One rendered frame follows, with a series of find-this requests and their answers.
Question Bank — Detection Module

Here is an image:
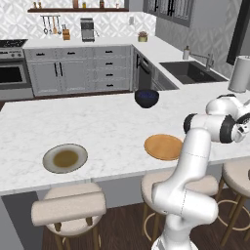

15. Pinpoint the dark blue bowl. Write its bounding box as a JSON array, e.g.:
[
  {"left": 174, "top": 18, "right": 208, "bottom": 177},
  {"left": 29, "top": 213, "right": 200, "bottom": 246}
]
[{"left": 134, "top": 89, "right": 161, "bottom": 109}]

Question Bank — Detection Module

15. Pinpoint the orange wooden plate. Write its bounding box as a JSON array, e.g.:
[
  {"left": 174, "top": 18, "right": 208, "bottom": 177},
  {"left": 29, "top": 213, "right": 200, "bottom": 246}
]
[{"left": 144, "top": 133, "right": 185, "bottom": 162}]

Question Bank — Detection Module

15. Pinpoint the black dishwasher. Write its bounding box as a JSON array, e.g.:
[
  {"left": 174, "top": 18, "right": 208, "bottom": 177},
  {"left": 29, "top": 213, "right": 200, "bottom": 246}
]
[{"left": 134, "top": 52, "right": 154, "bottom": 94}]

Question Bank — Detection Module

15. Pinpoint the beige stool with backrest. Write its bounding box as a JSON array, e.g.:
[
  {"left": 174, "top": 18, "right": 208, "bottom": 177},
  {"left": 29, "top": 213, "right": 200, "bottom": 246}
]
[
  {"left": 140, "top": 170, "right": 220, "bottom": 244},
  {"left": 30, "top": 182, "right": 107, "bottom": 250},
  {"left": 216, "top": 158, "right": 250, "bottom": 248}
]

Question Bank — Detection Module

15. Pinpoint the grey plate with brown centre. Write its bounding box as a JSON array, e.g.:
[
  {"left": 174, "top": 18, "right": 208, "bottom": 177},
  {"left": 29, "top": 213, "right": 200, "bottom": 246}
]
[{"left": 42, "top": 143, "right": 89, "bottom": 175}]

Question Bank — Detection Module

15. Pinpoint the grey base cupboard run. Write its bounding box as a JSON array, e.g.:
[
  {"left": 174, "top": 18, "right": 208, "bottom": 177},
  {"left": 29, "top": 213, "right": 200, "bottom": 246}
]
[{"left": 23, "top": 45, "right": 133, "bottom": 98}]

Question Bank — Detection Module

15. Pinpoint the dark sink basin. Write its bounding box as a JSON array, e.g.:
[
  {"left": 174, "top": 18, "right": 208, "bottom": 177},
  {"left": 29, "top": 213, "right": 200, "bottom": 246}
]
[{"left": 158, "top": 60, "right": 229, "bottom": 85}]

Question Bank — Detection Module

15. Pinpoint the potted plant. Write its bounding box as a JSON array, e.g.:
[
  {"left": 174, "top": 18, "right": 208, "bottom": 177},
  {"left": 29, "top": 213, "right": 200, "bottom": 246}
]
[{"left": 137, "top": 30, "right": 149, "bottom": 43}]

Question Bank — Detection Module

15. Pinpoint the white soap dispenser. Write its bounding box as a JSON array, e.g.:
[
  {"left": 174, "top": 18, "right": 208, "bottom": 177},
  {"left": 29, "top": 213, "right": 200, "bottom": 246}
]
[{"left": 182, "top": 45, "right": 191, "bottom": 61}]

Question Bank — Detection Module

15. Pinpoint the silver coffee machine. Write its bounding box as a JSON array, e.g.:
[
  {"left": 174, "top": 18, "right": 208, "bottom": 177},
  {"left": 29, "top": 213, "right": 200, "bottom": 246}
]
[{"left": 79, "top": 18, "right": 100, "bottom": 43}]

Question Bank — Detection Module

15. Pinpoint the silver tap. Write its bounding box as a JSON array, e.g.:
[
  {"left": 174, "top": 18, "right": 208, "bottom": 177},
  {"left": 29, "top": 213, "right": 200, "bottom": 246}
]
[{"left": 189, "top": 52, "right": 216, "bottom": 72}]

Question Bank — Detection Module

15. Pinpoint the wooden knife block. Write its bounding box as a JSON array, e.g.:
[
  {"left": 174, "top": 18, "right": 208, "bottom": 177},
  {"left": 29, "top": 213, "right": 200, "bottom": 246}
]
[{"left": 62, "top": 27, "right": 71, "bottom": 42}]

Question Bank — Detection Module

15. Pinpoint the steel oven with hob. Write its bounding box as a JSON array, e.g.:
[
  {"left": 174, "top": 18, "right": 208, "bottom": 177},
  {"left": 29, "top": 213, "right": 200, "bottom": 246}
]
[{"left": 0, "top": 38, "right": 35, "bottom": 103}]

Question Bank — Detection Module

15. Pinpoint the white paper towel roll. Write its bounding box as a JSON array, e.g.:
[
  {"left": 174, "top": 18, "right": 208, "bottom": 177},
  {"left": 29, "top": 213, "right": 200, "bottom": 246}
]
[{"left": 227, "top": 55, "right": 250, "bottom": 94}]

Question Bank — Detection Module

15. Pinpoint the grey glass-door wall cupboard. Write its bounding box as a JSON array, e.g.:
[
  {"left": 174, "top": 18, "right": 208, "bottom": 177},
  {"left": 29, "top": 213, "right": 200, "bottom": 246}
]
[{"left": 142, "top": 0, "right": 197, "bottom": 28}]

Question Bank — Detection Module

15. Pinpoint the brown wall shelf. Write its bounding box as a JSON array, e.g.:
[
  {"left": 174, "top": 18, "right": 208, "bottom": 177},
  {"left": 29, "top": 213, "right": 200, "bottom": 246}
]
[{"left": 26, "top": 7, "right": 130, "bottom": 14}]

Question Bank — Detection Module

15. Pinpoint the utensil rail with hanging tools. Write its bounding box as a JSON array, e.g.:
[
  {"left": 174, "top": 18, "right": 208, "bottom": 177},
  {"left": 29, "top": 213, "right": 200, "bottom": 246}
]
[{"left": 40, "top": 14, "right": 63, "bottom": 36}]

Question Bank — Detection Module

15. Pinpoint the black window frame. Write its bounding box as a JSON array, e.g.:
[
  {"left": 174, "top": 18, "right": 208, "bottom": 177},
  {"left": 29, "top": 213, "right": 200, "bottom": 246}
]
[{"left": 226, "top": 0, "right": 250, "bottom": 66}]

